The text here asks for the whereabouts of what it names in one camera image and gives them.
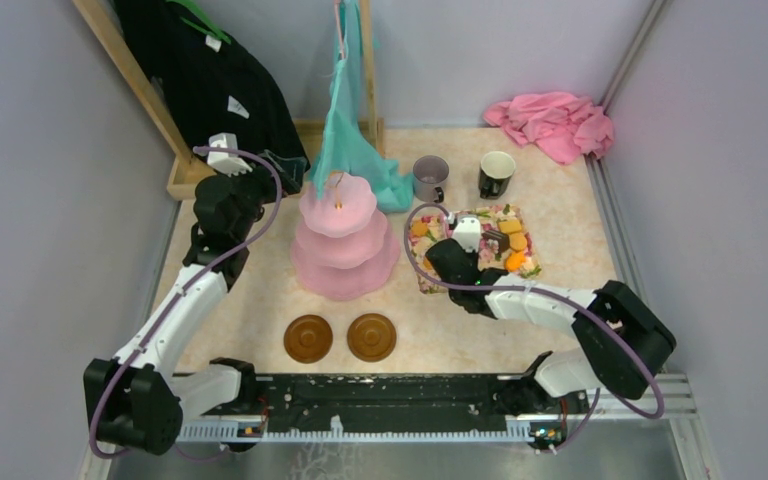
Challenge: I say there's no floral serving tray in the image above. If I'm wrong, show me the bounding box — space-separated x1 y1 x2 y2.
406 203 542 294

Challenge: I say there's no brown wooden coaster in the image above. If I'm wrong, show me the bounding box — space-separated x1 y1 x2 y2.
347 313 398 363
283 314 333 364

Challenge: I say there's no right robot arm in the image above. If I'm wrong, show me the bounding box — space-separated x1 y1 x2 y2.
425 239 677 412

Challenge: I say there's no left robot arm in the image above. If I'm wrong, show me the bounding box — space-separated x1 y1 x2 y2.
83 146 310 459

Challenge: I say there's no orange macaron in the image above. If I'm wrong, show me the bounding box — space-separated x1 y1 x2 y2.
410 220 429 237

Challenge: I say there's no chocolate cake slice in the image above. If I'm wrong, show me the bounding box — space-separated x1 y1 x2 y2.
482 229 510 253

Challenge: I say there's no teal hanging shirt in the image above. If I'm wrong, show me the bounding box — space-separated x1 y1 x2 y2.
310 1 413 213

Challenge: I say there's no orange biscuit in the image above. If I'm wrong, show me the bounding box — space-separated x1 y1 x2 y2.
497 218 523 235

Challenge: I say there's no orange round cookie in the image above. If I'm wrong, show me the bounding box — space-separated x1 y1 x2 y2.
508 232 529 252

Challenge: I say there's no grey mug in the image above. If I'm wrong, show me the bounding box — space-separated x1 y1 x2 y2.
412 155 450 203

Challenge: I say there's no pink three-tier cake stand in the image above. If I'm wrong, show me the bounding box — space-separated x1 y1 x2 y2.
291 171 400 301

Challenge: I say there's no black mug white inside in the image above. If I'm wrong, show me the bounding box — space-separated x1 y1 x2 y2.
478 151 516 200

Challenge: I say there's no black hanging shirt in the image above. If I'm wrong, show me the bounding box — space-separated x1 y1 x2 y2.
114 0 310 171

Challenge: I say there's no green clothes hanger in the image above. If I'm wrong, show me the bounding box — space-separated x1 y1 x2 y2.
167 0 231 44

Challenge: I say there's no pink crumpled cloth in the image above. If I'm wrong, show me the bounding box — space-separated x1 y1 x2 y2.
483 92 615 165

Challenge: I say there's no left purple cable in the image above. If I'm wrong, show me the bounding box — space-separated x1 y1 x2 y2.
87 146 284 462

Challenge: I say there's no purple cable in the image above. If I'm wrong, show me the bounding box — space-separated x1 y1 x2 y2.
87 146 284 462
402 202 667 455

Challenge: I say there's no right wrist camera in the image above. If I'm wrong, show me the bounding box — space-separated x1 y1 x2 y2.
450 215 483 253

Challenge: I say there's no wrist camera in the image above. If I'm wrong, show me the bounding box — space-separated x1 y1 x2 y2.
450 215 483 253
206 133 253 176

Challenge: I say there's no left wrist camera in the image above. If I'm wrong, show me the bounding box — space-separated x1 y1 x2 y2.
206 133 253 176

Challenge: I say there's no wooden clothes rack frame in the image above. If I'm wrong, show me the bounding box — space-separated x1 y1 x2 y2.
72 0 386 201

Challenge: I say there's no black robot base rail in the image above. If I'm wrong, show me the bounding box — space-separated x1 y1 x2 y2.
213 374 589 434

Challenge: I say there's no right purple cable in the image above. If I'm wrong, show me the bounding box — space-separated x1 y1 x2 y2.
402 202 667 455

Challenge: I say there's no aluminium frame rail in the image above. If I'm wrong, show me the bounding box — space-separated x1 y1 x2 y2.
586 0 722 479

